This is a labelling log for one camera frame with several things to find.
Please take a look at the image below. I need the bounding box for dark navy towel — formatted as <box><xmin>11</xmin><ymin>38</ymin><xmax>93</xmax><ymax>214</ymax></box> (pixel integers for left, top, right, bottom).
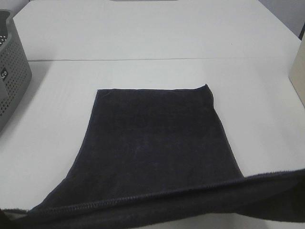
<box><xmin>0</xmin><ymin>85</ymin><xmax>305</xmax><ymax>229</ymax></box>

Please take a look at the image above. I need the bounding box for grey perforated plastic basket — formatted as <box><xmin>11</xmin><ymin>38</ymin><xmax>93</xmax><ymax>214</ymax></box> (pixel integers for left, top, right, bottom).
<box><xmin>0</xmin><ymin>9</ymin><xmax>32</xmax><ymax>130</ymax></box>

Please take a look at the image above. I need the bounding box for beige box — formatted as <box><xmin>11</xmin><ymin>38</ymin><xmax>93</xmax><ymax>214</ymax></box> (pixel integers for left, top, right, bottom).
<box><xmin>289</xmin><ymin>36</ymin><xmax>305</xmax><ymax>106</ymax></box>

